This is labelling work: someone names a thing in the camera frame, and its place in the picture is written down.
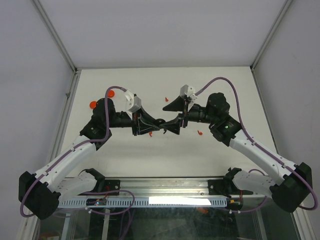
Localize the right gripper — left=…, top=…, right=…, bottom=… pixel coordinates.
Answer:
left=159, top=95, right=217, bottom=135

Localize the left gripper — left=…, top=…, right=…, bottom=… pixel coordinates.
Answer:
left=106, top=105, right=160, bottom=136

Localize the black case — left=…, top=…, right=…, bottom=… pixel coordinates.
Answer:
left=154, top=118, right=166, bottom=128

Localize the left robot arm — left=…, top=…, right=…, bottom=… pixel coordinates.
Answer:
left=18, top=96, right=165, bottom=220

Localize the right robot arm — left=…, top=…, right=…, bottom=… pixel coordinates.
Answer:
left=163, top=92, right=312, bottom=213

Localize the red case upper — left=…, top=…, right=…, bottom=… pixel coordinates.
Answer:
left=107, top=90, right=115, bottom=98

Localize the red case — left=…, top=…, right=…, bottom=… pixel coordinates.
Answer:
left=107, top=90, right=115, bottom=98
left=89, top=101, right=97, bottom=110

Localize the red case lower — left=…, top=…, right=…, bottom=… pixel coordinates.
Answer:
left=89, top=101, right=97, bottom=110

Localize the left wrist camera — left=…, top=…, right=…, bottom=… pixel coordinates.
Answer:
left=124, top=90, right=142, bottom=120

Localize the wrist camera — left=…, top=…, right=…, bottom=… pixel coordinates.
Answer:
left=124, top=90, right=142, bottom=120
left=179, top=84, right=198, bottom=103

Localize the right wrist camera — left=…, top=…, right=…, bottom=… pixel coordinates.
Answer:
left=179, top=84, right=198, bottom=103

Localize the aluminium mounting rail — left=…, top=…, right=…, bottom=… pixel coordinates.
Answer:
left=57, top=176, right=276, bottom=198

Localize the slotted cable duct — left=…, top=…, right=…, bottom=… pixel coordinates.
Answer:
left=58, top=196, right=227, bottom=209

